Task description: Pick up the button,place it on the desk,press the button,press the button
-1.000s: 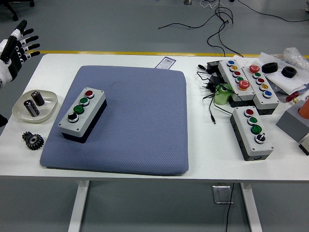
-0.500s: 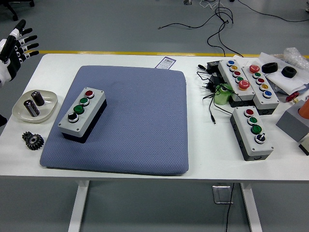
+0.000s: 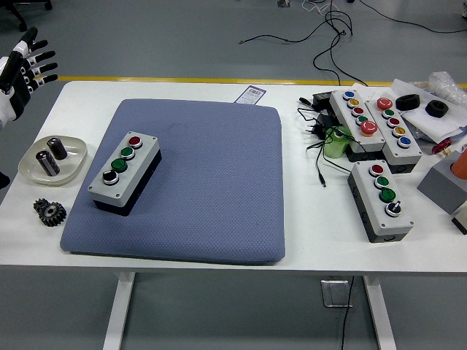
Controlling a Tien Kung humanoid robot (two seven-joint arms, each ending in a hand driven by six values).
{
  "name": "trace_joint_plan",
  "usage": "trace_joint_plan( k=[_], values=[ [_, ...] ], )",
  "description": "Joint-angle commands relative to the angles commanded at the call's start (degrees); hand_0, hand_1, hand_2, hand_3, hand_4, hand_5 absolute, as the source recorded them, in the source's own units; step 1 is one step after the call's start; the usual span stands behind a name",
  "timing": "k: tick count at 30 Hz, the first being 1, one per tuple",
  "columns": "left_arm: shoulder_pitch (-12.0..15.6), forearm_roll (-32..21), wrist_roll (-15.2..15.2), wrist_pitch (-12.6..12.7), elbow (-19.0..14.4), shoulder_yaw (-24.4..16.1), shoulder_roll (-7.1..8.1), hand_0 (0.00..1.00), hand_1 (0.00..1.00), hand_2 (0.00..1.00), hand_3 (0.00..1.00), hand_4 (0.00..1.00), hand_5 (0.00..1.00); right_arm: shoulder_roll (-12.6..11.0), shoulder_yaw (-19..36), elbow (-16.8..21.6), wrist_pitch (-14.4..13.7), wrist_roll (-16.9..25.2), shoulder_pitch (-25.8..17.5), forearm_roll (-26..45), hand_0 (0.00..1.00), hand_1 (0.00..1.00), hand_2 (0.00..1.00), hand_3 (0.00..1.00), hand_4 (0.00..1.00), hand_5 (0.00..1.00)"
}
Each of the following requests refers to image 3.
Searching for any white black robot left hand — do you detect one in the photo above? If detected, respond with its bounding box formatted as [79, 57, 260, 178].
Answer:
[0, 27, 59, 131]

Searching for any grey four-button control box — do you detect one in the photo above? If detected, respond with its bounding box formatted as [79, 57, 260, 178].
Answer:
[88, 131, 163, 218]
[347, 160, 415, 244]

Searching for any grey five-button control box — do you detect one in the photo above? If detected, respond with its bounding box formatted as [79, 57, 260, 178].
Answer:
[329, 90, 387, 163]
[365, 96, 423, 175]

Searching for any black office chair base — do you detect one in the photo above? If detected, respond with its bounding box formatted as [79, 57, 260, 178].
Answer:
[0, 0, 53, 32]

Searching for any cream shallow dish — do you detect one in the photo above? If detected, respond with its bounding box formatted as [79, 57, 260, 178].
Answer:
[18, 135, 88, 187]

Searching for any blue-grey textured mat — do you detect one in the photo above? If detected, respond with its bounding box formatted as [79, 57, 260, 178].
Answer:
[60, 98, 286, 266]

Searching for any purple white label card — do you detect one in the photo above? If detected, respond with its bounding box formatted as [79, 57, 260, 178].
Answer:
[234, 85, 267, 105]

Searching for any white table leg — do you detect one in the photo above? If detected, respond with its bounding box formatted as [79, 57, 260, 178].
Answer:
[363, 275, 398, 350]
[101, 271, 136, 350]

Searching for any black power adapter brick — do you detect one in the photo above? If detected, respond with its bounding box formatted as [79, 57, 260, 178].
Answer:
[312, 90, 339, 112]

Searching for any black plug adapter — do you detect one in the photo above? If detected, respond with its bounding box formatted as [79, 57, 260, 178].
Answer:
[302, 113, 339, 141]

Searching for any green plastic holder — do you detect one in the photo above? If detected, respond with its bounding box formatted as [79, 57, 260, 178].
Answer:
[323, 125, 353, 160]

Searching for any white paper sheet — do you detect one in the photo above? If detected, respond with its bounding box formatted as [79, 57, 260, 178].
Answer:
[392, 78, 464, 143]

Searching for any red small part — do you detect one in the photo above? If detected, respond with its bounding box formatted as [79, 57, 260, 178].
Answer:
[431, 140, 453, 155]

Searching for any clear bubble wrap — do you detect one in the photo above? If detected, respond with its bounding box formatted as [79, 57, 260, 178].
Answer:
[426, 71, 467, 106]

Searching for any grey block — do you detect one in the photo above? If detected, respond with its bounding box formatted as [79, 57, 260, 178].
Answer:
[417, 151, 467, 215]

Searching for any orange cylinder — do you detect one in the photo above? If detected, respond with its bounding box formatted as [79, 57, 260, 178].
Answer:
[450, 149, 467, 179]

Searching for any white black small box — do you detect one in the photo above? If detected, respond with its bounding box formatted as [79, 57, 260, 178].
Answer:
[451, 207, 467, 236]

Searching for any black cord with barrel plug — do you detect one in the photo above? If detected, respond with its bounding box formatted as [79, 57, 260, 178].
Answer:
[305, 134, 353, 189]

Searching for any white floor cable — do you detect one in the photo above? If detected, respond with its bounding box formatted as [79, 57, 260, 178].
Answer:
[301, 0, 333, 16]

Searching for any black floor cable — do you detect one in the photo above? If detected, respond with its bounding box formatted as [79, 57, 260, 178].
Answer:
[239, 0, 369, 88]

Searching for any metal bracket under table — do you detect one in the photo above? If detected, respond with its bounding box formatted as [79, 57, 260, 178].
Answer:
[320, 279, 354, 309]

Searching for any black foam ring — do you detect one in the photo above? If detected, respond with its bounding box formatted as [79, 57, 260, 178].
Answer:
[425, 100, 449, 119]
[395, 93, 421, 112]

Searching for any black hanging cable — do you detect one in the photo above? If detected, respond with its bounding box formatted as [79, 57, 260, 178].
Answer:
[339, 276, 355, 350]

